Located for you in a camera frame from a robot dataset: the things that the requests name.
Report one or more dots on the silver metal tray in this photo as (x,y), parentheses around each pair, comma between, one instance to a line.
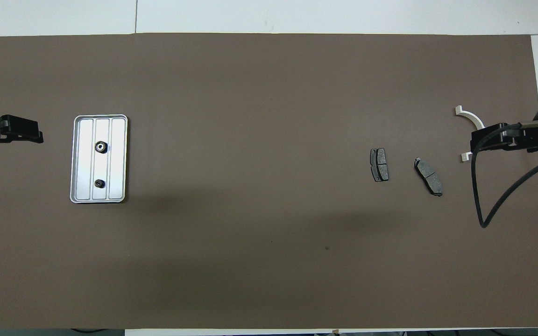
(117,163)

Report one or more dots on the large black bearing gear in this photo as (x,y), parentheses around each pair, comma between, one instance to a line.
(101,147)

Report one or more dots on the small black bearing gear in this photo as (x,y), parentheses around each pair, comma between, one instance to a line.
(100,184)

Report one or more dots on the long dark brake pad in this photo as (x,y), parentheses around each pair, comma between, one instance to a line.
(428,176)

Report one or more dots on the short dark brake pad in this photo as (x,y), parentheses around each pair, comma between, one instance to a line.
(379,164)

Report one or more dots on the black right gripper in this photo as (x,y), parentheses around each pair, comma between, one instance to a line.
(523,137)

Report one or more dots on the brown table mat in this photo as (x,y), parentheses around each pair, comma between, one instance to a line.
(269,233)

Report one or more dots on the white curved plastic bracket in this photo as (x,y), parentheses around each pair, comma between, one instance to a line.
(472,116)

